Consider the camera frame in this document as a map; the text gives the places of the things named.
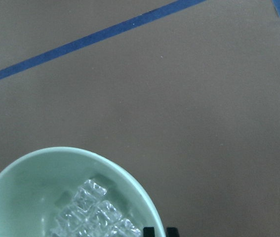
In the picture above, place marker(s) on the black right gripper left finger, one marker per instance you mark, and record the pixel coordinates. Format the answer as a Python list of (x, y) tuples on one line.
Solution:
[(148, 232)]

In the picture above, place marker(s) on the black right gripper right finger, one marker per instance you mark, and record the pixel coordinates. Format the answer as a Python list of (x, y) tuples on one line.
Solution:
[(172, 232)]

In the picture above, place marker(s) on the clear ice cubes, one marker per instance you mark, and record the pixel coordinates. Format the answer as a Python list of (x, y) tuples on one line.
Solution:
[(91, 214)]

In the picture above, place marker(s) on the light green bowl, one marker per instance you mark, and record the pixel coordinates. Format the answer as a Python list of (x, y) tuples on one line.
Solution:
[(37, 186)]

